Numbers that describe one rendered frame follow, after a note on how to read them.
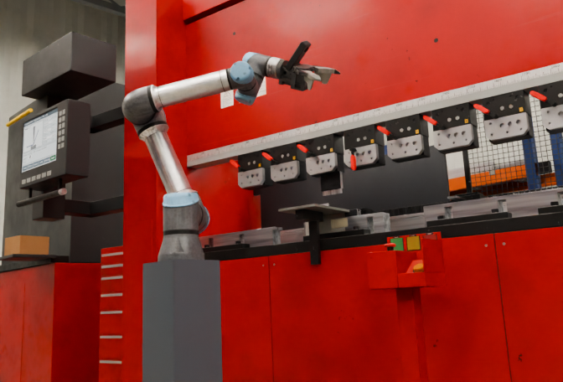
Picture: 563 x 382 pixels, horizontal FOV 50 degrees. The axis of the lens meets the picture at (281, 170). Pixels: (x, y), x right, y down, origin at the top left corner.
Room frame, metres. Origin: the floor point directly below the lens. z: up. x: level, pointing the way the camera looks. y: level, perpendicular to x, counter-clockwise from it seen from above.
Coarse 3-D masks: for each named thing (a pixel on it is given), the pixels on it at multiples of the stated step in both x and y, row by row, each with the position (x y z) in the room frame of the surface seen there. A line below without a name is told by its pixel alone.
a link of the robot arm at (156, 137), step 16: (160, 112) 2.10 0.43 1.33; (144, 128) 2.08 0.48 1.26; (160, 128) 2.09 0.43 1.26; (160, 144) 2.09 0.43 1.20; (160, 160) 2.09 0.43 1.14; (176, 160) 2.10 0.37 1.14; (160, 176) 2.11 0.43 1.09; (176, 176) 2.08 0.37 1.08; (176, 192) 2.08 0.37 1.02; (192, 192) 2.08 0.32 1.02; (208, 224) 2.15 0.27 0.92
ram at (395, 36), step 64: (256, 0) 2.77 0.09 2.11; (320, 0) 2.55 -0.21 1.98; (384, 0) 2.36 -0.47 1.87; (448, 0) 2.20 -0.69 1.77; (512, 0) 2.06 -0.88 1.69; (192, 64) 3.04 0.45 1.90; (320, 64) 2.56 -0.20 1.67; (384, 64) 2.38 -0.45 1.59; (448, 64) 2.22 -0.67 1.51; (512, 64) 2.08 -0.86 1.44; (192, 128) 3.05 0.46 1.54; (256, 128) 2.79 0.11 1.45
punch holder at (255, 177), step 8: (256, 152) 2.79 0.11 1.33; (240, 160) 2.85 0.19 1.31; (248, 160) 2.82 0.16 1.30; (256, 160) 2.79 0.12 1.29; (264, 160) 2.79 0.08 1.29; (248, 168) 2.82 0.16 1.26; (256, 168) 2.79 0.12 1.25; (264, 168) 2.78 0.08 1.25; (240, 176) 2.85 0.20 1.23; (248, 176) 2.83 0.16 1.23; (256, 176) 2.79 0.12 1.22; (264, 176) 2.78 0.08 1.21; (240, 184) 2.85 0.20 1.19; (248, 184) 2.82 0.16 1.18; (256, 184) 2.79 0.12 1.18; (264, 184) 2.79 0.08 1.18; (272, 184) 2.84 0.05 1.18
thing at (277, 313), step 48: (480, 240) 2.08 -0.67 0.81; (528, 240) 1.99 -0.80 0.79; (240, 288) 2.72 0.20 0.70; (288, 288) 2.57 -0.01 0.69; (336, 288) 2.43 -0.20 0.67; (432, 288) 2.19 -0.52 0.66; (480, 288) 2.09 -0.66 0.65; (528, 288) 2.00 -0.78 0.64; (240, 336) 2.73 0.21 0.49; (288, 336) 2.57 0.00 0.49; (336, 336) 2.44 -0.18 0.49; (384, 336) 2.31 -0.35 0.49; (432, 336) 2.20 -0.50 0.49; (480, 336) 2.10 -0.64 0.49; (528, 336) 2.01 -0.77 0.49
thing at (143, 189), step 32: (128, 0) 3.03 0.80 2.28; (160, 0) 2.92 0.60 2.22; (128, 32) 3.03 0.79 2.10; (160, 32) 2.92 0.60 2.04; (128, 64) 3.03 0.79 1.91; (160, 64) 2.92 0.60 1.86; (128, 128) 3.03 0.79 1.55; (128, 160) 3.03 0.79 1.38; (128, 192) 3.02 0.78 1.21; (160, 192) 2.92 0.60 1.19; (224, 192) 3.30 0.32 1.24; (128, 224) 3.02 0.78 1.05; (160, 224) 2.92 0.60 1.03; (224, 224) 3.29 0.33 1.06; (256, 224) 3.52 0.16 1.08; (128, 256) 3.02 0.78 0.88; (128, 288) 3.02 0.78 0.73; (128, 320) 3.02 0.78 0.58; (128, 352) 3.02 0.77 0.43
